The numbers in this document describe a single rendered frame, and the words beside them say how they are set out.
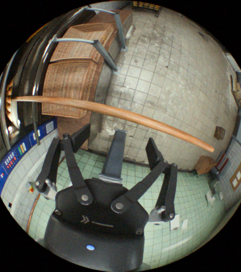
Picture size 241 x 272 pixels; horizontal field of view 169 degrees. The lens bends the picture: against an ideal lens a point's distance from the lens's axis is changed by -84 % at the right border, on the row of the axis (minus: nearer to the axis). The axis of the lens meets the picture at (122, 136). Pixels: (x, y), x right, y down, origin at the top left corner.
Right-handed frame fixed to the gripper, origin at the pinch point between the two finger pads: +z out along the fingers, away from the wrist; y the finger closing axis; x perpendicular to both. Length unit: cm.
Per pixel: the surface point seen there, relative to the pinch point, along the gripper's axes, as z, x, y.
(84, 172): 71, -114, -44
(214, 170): 107, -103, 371
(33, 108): 13, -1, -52
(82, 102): 9.1, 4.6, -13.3
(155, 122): 9.0, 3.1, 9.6
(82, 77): 70, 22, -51
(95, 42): 32, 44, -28
